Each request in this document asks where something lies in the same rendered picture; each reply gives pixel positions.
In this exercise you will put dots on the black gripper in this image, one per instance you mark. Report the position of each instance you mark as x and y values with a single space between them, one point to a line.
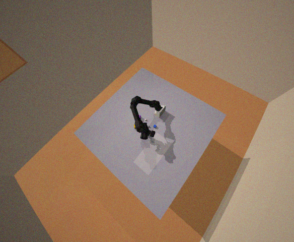
151 133

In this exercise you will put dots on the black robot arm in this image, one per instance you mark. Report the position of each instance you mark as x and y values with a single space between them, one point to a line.
138 123

